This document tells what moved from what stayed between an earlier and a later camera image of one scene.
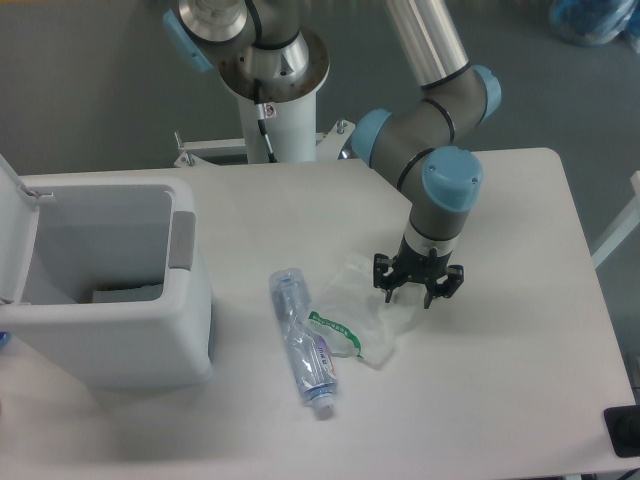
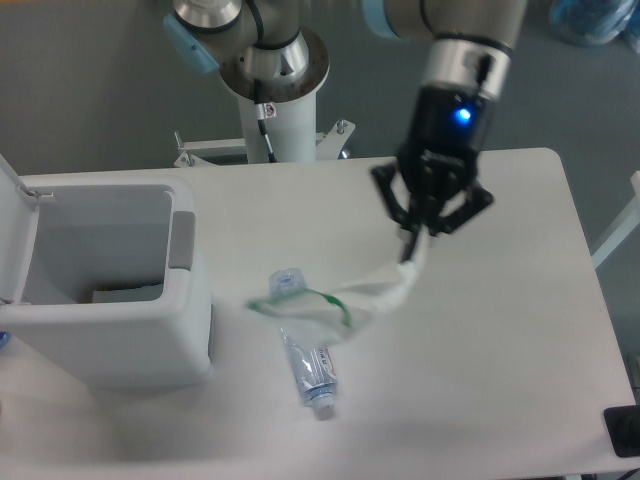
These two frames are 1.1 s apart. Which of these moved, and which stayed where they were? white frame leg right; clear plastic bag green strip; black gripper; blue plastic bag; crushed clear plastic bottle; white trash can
Moved: black gripper; clear plastic bag green strip
Stayed: white frame leg right; white trash can; crushed clear plastic bottle; blue plastic bag
